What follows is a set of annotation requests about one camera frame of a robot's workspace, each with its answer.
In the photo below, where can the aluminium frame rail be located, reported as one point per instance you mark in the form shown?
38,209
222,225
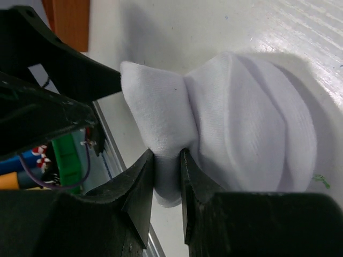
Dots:
154,247

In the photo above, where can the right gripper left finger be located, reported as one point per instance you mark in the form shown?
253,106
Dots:
110,220

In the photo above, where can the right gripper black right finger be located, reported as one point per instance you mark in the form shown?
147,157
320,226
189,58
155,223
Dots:
221,223

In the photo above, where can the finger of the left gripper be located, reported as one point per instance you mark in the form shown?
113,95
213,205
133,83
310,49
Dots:
32,115

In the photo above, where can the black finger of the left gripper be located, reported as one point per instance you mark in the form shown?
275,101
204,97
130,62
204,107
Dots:
27,41

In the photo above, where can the white striped sock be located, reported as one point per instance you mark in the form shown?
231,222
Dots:
244,123

